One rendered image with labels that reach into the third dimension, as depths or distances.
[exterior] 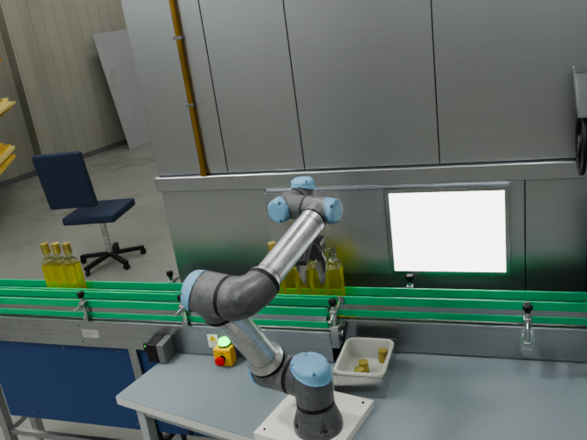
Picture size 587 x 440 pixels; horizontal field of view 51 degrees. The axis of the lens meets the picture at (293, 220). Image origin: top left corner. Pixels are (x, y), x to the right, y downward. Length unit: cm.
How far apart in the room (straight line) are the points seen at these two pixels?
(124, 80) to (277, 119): 883
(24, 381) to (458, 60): 232
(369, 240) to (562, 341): 74
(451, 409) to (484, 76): 108
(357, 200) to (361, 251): 21
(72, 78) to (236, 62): 853
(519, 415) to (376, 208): 85
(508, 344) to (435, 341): 25
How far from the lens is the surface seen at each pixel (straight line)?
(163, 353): 249
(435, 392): 215
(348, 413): 204
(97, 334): 274
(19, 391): 325
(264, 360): 186
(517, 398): 214
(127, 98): 1104
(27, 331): 297
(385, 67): 221
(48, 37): 1061
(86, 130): 1091
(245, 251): 258
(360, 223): 234
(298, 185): 192
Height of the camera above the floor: 201
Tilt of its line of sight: 19 degrees down
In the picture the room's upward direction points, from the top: 8 degrees counter-clockwise
